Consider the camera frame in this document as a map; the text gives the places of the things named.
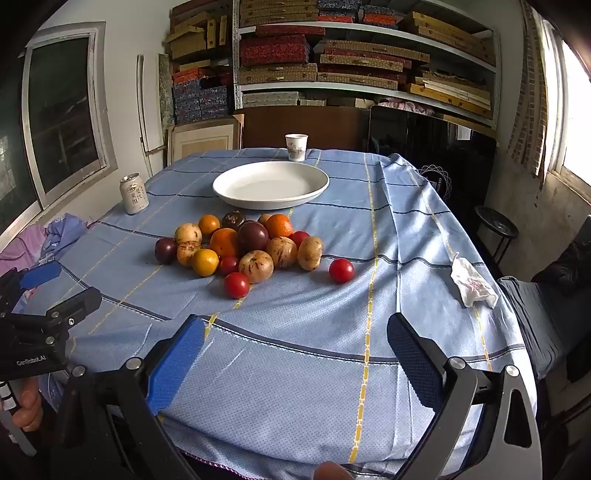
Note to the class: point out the person's left hand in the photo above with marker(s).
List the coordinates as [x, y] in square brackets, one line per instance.
[28, 408]

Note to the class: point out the small yellow-orange tangerine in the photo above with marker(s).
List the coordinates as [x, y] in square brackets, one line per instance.
[205, 261]
[209, 225]

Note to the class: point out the white metal shelf unit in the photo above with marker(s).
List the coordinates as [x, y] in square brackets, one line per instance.
[295, 87]

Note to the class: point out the brown cardboard board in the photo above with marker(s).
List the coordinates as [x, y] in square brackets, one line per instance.
[268, 129]

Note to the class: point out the blue checked tablecloth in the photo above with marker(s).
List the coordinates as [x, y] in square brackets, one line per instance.
[300, 332]

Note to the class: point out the small orange-brown round fruit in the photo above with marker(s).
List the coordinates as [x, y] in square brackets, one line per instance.
[187, 254]

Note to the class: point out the white oval plate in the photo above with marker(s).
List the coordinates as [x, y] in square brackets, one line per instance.
[272, 184]

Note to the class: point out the crumpled white tissue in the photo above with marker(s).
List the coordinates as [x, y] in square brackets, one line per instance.
[473, 281]

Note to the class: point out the pink cloth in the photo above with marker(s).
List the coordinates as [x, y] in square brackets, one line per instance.
[411, 107]

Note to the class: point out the wooden picture frame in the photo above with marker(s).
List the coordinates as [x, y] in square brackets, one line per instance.
[203, 143]

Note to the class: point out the black round stool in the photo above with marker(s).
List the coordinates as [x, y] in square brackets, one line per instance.
[496, 221]

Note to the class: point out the brick pattern curtain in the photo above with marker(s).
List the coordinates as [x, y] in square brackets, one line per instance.
[531, 92]

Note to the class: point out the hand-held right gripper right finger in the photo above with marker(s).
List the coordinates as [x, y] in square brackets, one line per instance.
[413, 364]

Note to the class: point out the grey framed sliding window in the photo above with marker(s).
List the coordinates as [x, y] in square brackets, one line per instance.
[60, 115]

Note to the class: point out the tan brown round fruit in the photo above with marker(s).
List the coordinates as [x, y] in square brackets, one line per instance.
[188, 233]
[264, 218]
[310, 252]
[256, 266]
[281, 251]

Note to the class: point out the light blue cloth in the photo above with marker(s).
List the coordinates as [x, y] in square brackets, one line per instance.
[64, 230]

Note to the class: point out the person's right hand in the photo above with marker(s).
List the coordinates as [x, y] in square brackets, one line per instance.
[330, 471]

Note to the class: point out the white drink can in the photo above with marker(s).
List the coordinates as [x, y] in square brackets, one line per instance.
[134, 194]

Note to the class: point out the red tomato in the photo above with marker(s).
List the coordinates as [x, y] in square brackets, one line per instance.
[341, 270]
[237, 285]
[228, 266]
[300, 237]

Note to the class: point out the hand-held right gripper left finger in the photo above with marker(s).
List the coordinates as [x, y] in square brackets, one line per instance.
[175, 364]

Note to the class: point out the white paper note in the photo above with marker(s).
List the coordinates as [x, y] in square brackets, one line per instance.
[463, 132]

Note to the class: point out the black jacket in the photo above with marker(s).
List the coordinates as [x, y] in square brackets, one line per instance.
[568, 263]

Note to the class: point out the purple passion fruit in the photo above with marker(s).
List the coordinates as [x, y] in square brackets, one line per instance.
[253, 236]
[165, 249]

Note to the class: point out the bright daylight window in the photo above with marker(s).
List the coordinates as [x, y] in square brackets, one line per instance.
[577, 115]

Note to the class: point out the shelf of flat boxes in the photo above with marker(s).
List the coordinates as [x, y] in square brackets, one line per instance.
[272, 50]

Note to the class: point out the white paper cup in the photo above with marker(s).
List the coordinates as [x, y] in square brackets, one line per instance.
[296, 146]

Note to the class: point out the dark brown mangosteen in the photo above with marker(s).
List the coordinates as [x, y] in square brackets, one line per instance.
[233, 220]

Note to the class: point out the large orange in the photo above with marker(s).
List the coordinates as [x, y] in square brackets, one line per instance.
[279, 226]
[225, 242]

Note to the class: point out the black screen panel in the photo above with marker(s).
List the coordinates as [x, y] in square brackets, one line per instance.
[415, 138]

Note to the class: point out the grey cushion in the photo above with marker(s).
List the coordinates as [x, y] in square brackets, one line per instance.
[540, 314]

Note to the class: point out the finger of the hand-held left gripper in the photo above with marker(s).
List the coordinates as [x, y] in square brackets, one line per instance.
[69, 304]
[41, 274]

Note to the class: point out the purple cloth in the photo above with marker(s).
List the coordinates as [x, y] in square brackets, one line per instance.
[23, 244]

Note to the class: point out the marbled grey board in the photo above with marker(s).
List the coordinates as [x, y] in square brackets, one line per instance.
[165, 101]

